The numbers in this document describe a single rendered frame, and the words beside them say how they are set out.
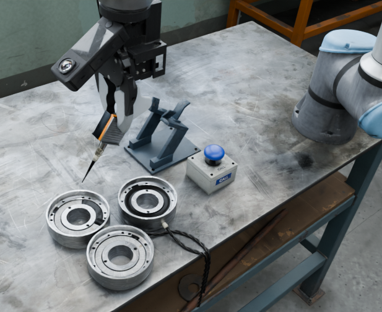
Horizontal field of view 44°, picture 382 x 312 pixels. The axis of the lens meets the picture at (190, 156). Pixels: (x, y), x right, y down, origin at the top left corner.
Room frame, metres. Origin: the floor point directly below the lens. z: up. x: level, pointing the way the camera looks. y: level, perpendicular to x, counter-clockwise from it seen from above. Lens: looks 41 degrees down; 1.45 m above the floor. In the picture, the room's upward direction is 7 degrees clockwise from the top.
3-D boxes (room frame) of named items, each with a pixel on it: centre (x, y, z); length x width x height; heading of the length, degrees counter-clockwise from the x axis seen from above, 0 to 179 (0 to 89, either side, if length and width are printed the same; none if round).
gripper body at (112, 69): (0.63, 0.11, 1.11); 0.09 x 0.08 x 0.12; 135
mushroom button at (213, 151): (0.69, -0.04, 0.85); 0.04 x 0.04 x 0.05
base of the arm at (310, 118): (0.92, -0.30, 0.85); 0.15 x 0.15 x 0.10
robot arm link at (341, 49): (0.91, -0.30, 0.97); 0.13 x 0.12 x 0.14; 20
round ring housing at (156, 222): (0.57, 0.07, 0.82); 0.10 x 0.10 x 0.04
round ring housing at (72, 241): (0.52, 0.17, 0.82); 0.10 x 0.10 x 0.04
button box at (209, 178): (0.69, -0.05, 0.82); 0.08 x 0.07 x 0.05; 135
